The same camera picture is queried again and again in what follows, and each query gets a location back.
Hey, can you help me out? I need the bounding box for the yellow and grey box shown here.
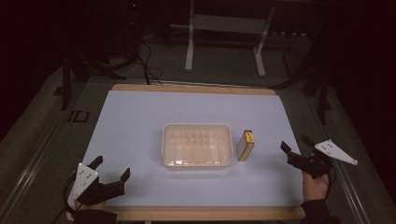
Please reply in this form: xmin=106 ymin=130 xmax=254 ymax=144
xmin=235 ymin=129 xmax=255 ymax=162

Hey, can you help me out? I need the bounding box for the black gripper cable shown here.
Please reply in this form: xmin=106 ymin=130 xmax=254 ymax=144
xmin=327 ymin=164 xmax=338 ymax=191
xmin=49 ymin=172 xmax=82 ymax=224

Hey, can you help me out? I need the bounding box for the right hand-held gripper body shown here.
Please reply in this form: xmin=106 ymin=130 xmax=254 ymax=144
xmin=286 ymin=139 xmax=359 ymax=180

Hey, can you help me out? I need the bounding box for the person's right hand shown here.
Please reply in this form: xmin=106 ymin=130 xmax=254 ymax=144
xmin=302 ymin=170 xmax=331 ymax=203

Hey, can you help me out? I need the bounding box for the black tripod stand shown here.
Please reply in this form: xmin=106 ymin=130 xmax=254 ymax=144
xmin=52 ymin=18 xmax=148 ymax=112
xmin=269 ymin=18 xmax=334 ymax=126

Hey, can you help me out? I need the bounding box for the pale blue table mat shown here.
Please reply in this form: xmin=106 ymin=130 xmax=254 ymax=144
xmin=67 ymin=89 xmax=305 ymax=209

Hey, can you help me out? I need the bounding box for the white metal stand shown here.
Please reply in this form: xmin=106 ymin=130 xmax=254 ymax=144
xmin=184 ymin=0 xmax=276 ymax=78

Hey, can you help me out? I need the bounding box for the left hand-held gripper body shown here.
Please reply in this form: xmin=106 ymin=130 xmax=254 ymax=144
xmin=71 ymin=162 xmax=126 ymax=206

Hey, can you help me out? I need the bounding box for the white plastic tray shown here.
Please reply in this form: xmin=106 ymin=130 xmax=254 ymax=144
xmin=161 ymin=122 xmax=234 ymax=171

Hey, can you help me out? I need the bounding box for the person's left hand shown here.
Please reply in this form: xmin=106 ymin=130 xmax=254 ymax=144
xmin=74 ymin=200 xmax=107 ymax=212

